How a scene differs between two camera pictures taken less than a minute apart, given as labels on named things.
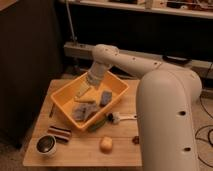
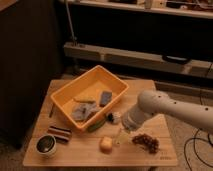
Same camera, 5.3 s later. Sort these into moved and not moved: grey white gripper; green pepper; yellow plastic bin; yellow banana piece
Moved: grey white gripper
Not moved: yellow plastic bin; green pepper; yellow banana piece
